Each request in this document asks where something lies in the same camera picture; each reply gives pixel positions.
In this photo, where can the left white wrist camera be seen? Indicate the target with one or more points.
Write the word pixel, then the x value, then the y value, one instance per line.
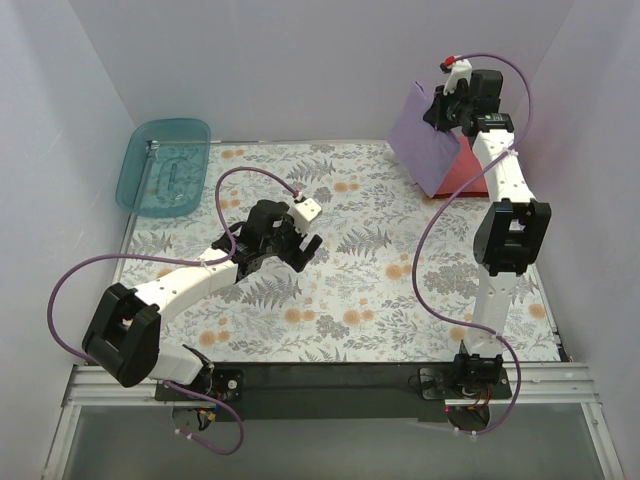
pixel 304 212

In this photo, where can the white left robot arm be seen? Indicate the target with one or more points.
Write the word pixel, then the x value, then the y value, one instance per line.
pixel 123 336

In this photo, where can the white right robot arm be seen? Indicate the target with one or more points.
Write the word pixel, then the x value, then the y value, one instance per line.
pixel 510 236

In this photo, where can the floral patterned table mat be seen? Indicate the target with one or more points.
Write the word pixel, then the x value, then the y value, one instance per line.
pixel 394 279

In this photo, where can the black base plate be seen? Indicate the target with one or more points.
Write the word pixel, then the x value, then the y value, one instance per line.
pixel 329 406

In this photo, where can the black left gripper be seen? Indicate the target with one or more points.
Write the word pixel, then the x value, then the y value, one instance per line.
pixel 295 248

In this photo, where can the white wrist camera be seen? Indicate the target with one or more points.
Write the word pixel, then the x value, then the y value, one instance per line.
pixel 456 69
pixel 304 212

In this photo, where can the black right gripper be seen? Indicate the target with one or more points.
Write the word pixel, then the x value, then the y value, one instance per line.
pixel 439 112

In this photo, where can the folded red t shirt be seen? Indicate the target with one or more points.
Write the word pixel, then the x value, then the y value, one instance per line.
pixel 465 166

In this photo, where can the aluminium frame rail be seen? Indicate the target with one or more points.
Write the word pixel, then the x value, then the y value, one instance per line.
pixel 537 382

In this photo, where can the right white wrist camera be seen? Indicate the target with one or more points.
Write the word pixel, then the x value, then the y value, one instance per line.
pixel 456 69

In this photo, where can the teal plastic bin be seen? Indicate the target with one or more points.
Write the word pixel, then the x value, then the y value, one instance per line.
pixel 164 168

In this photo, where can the purple t shirt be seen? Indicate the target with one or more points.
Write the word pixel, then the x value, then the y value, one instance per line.
pixel 428 155

